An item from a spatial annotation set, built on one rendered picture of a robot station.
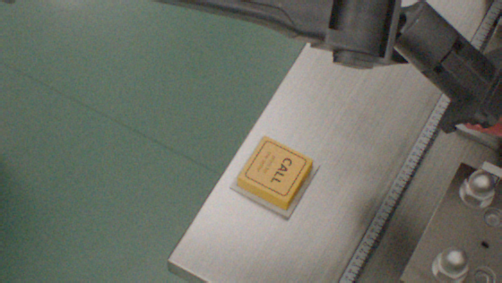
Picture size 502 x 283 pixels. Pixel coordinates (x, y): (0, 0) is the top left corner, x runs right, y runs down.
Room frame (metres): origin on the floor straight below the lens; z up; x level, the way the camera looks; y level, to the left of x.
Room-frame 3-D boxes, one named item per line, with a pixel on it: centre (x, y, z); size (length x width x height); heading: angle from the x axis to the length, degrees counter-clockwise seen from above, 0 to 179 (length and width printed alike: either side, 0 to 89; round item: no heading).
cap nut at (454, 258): (0.41, -0.21, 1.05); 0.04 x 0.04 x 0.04
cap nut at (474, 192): (0.50, -0.25, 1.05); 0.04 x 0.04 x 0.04
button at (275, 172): (0.57, -0.03, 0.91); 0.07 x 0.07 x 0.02; 64
